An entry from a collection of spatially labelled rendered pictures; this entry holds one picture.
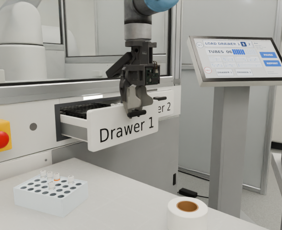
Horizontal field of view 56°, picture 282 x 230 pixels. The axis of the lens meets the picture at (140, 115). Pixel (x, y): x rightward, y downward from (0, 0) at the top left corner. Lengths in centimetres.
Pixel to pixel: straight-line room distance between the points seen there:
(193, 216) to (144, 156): 70
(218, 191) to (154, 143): 65
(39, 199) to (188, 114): 212
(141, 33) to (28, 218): 50
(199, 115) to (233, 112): 96
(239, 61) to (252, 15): 86
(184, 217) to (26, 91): 52
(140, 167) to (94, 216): 62
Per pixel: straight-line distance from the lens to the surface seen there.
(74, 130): 78
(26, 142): 79
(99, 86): 92
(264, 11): 232
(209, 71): 140
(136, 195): 61
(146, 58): 71
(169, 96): 120
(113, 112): 74
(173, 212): 48
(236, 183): 173
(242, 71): 150
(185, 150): 267
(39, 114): 79
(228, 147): 162
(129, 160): 108
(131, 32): 72
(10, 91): 75
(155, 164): 123
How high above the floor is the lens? 104
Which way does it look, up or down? 11 degrees down
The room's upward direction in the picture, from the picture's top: straight up
